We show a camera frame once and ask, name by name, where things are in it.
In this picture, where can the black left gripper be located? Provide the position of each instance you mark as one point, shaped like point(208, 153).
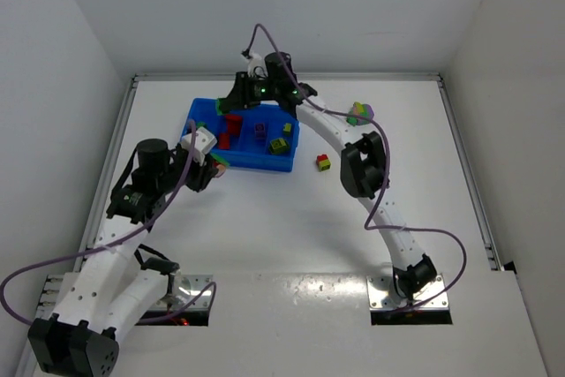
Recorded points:
point(199, 172)

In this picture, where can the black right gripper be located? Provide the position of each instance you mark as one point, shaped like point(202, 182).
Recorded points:
point(238, 94)

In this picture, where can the red long lego brick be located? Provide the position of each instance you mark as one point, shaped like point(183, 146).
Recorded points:
point(233, 124)

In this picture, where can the red arched lego brick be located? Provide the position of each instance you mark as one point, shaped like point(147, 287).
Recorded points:
point(223, 141)

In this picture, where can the blue plastic sorting bin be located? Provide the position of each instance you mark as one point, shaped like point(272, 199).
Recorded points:
point(245, 151)

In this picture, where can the small lime lego brick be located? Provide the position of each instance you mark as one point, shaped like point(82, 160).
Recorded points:
point(287, 129)

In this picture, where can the lime green lego brick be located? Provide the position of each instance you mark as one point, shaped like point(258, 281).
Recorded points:
point(278, 146)

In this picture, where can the red lime small stack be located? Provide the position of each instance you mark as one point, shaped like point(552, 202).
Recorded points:
point(323, 163)

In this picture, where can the purple rounded lego brick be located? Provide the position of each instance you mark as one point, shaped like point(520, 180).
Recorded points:
point(260, 131)

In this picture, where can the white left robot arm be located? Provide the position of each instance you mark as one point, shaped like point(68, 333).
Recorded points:
point(83, 333)

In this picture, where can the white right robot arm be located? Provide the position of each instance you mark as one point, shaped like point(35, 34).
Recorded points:
point(364, 159)

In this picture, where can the flower lego stack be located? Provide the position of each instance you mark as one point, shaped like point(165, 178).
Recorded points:
point(220, 164)

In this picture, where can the green sloped lego brick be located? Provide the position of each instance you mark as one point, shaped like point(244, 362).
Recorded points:
point(360, 114)

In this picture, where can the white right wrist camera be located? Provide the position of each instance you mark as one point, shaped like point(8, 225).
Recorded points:
point(254, 62)

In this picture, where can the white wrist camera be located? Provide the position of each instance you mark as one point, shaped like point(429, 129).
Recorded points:
point(204, 142)
point(254, 62)

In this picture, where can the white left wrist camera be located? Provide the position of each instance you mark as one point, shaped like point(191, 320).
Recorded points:
point(204, 142)

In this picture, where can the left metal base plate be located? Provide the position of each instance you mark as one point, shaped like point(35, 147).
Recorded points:
point(185, 289)

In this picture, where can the metal base plate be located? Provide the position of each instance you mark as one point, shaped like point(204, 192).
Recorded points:
point(382, 296)
point(185, 289)

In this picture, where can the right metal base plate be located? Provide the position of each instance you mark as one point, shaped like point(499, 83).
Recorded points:
point(382, 296)

